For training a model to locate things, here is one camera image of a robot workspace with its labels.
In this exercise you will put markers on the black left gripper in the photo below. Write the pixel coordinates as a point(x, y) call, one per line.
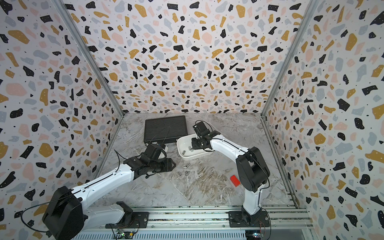
point(168, 165)

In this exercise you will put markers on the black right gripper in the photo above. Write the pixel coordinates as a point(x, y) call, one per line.
point(194, 147)

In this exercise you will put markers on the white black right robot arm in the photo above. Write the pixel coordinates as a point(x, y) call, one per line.
point(253, 171)

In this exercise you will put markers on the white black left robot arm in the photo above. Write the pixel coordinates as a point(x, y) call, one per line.
point(70, 211)

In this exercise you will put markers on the white plastic storage box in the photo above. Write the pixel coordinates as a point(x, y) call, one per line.
point(185, 150)

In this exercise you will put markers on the black ribbed tool case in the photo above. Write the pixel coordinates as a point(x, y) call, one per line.
point(165, 130)

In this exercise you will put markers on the red plastic block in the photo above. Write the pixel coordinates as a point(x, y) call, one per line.
point(236, 182)

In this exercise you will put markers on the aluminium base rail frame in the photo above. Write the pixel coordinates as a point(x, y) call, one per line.
point(209, 223)

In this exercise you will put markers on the aluminium corner post right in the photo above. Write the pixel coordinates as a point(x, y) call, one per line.
point(294, 46)

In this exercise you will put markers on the aluminium corner post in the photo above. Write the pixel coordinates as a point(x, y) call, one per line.
point(63, 13)
point(294, 46)

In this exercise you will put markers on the aluminium corner post left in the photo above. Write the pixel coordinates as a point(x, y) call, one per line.
point(63, 13)

